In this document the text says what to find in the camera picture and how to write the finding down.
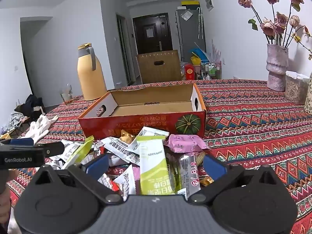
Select dark entrance door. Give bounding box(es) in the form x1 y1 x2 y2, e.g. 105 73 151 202
133 13 173 55

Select orange cardboard box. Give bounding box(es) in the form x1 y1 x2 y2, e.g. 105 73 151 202
78 83 207 140

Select pink textured vase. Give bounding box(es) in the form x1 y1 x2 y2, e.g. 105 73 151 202
266 43 289 92

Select grey interior door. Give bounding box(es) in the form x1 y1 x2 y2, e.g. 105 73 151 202
116 13 129 84

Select red gift box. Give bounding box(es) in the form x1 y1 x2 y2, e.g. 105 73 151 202
184 63 197 80

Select white folded umbrella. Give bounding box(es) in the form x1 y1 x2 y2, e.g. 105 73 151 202
197 7 205 39

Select pile of mixed snacks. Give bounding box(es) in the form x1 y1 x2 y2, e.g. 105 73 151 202
46 126 215 197

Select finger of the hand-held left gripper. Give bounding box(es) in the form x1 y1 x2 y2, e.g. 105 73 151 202
36 142 65 157
0 138 34 146

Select wire trolley rack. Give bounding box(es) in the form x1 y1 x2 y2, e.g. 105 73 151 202
200 60 222 80

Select green white nut packet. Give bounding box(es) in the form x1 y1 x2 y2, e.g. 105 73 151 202
136 135 176 195

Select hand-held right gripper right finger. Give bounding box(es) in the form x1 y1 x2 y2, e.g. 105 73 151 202
186 154 278 204

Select yellow thermos jug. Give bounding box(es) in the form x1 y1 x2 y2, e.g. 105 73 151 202
77 43 108 101

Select grey fridge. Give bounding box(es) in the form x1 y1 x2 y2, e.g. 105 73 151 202
175 8 206 61

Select red patterned tablecloth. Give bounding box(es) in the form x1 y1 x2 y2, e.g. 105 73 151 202
0 79 312 234

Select beige textured object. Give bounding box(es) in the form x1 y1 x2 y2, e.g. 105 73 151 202
304 72 312 115

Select pile of clothes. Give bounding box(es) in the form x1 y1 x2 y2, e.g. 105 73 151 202
0 112 30 138

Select clear storage container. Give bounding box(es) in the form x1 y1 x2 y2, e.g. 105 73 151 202
285 71 311 105

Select bunch of dried roses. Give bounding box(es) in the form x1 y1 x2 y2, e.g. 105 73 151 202
234 0 312 60

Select glass cup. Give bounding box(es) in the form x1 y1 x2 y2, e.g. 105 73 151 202
60 84 73 105

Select person's left hand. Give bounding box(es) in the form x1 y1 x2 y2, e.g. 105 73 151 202
0 170 19 225

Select white cotton gloves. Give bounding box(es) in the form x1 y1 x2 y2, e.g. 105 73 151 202
21 114 59 144

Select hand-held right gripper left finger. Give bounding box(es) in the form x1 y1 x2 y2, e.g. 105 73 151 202
32 153 123 204

